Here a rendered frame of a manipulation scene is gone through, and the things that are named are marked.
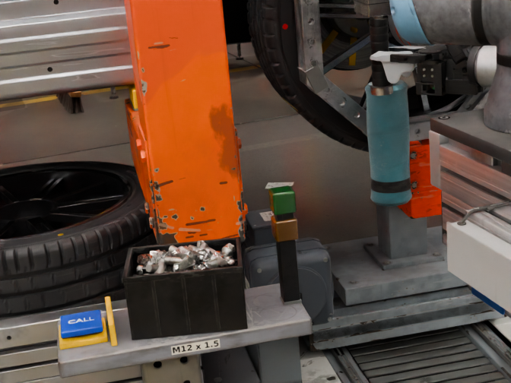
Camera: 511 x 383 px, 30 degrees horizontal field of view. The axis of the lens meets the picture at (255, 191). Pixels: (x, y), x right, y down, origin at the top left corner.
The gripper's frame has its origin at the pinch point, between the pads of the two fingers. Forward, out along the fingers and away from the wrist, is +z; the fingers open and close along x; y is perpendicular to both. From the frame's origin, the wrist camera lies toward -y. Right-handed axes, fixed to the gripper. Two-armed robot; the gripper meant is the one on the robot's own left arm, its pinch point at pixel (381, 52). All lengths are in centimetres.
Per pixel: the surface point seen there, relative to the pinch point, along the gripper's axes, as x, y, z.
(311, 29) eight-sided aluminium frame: 8.8, -2.6, 20.5
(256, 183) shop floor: 135, 83, 126
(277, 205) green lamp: -37.3, 19.1, 2.2
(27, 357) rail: -54, 51, 52
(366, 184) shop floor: 148, 83, 84
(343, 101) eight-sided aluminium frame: 14.5, 14.2, 17.1
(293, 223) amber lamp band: -35.4, 22.7, 0.3
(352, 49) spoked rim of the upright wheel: 24.5, 4.8, 19.5
